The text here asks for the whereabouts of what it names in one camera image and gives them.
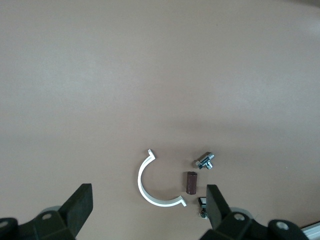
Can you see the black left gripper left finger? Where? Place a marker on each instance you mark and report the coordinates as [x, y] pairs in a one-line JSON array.
[[75, 212]]

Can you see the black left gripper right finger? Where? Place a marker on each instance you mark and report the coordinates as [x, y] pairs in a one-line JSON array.
[[217, 212]]

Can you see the white square push button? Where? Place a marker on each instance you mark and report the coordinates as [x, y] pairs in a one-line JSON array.
[[202, 201]]

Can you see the white drawer cabinet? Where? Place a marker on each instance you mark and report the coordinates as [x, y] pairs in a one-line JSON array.
[[313, 233]]

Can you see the brown cylinder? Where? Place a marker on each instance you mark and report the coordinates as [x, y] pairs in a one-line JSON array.
[[191, 183]]

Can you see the chrome metal fitting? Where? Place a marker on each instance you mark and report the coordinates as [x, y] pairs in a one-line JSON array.
[[203, 160]]

